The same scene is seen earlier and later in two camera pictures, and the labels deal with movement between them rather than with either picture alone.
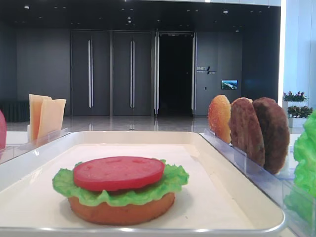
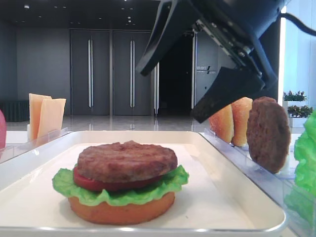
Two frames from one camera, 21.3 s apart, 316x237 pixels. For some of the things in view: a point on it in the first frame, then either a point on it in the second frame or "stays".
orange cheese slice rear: x=35 y=106 stays
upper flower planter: x=291 y=99 stays
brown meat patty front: x=246 y=132 to x=117 y=162
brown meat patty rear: x=275 y=134 stays
